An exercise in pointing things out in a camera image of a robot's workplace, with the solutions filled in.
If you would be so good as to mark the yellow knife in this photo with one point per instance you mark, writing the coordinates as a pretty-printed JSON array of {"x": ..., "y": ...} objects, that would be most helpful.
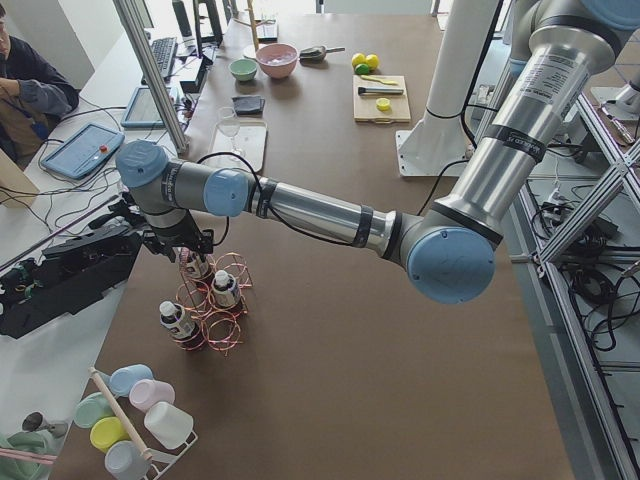
[{"x": 379, "y": 80}]

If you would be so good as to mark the green plastic cup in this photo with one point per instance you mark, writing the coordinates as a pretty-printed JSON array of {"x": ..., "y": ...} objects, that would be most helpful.
[{"x": 91, "y": 409}]

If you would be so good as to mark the yellow plastic cup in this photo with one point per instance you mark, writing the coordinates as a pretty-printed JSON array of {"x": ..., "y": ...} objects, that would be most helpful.
[{"x": 106, "y": 432}]

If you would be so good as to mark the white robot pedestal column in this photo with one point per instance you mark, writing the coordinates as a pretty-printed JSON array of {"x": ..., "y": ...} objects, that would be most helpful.
[{"x": 438, "y": 138}]

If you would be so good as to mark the yellow lemon half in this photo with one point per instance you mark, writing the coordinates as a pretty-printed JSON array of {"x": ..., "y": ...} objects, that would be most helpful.
[{"x": 383, "y": 104}]

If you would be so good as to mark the steel muddler bar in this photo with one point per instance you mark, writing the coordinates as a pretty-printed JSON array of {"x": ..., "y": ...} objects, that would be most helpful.
[{"x": 362, "y": 91}]

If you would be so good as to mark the blue plastic cup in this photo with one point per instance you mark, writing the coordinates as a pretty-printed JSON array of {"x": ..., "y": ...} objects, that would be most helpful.
[{"x": 122, "y": 380}]

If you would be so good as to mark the blue teach pendant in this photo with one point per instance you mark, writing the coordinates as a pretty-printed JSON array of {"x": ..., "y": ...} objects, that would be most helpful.
[
  {"x": 141, "y": 111},
  {"x": 83, "y": 152}
]

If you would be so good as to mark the seated person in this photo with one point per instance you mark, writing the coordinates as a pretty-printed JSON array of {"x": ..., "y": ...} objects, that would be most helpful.
[{"x": 35, "y": 96}]

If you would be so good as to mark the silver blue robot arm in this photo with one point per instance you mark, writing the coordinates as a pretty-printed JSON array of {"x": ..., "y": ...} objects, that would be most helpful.
[
  {"x": 448, "y": 251},
  {"x": 561, "y": 44}
]

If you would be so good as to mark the dark tea bottle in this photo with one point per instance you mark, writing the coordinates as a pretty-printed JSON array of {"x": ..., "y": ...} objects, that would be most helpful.
[{"x": 198, "y": 273}]

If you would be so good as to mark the copper wire bottle basket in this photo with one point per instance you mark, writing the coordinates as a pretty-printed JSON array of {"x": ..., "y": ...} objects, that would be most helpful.
[{"x": 221, "y": 328}]

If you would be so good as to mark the wooden cutting board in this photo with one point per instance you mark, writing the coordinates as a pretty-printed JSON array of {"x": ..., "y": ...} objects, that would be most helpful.
[{"x": 364, "y": 107}]

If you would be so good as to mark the aluminium frame post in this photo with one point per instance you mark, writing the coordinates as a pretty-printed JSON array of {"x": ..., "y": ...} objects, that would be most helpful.
[{"x": 130, "y": 20}]

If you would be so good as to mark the clear wine glass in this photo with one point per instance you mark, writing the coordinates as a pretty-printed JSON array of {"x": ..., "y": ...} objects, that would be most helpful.
[{"x": 229, "y": 126}]

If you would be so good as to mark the wooden cup tree stand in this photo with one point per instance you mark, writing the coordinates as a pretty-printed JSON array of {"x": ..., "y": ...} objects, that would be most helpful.
[{"x": 250, "y": 13}]

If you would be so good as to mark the steel ice scoop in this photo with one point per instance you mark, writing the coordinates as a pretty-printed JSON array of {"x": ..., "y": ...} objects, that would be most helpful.
[{"x": 318, "y": 53}]

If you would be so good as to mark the green bowl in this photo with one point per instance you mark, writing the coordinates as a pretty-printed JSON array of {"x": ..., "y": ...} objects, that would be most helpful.
[{"x": 243, "y": 70}]

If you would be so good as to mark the black keyboard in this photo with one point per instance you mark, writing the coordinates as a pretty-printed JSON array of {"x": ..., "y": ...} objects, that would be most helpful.
[{"x": 164, "y": 51}]

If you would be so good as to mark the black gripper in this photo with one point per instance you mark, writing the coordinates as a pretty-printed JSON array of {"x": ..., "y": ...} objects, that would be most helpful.
[{"x": 183, "y": 239}]

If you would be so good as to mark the white plastic cup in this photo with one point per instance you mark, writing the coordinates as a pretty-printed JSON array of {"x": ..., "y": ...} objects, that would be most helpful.
[{"x": 170, "y": 425}]

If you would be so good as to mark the cream rabbit tray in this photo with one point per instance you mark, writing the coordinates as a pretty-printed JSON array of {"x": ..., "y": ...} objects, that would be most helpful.
[{"x": 251, "y": 140}]

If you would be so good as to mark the grey folded cloth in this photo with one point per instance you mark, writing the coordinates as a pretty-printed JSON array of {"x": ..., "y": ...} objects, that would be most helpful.
[{"x": 248, "y": 105}]

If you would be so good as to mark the pink plastic cup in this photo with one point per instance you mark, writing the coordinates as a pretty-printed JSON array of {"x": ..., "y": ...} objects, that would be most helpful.
[{"x": 146, "y": 393}]

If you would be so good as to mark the grey plastic cup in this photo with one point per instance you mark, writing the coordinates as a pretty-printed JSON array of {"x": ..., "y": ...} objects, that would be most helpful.
[{"x": 124, "y": 461}]

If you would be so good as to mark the pink bowl of ice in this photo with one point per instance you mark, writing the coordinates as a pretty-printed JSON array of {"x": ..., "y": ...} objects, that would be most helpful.
[{"x": 277, "y": 60}]

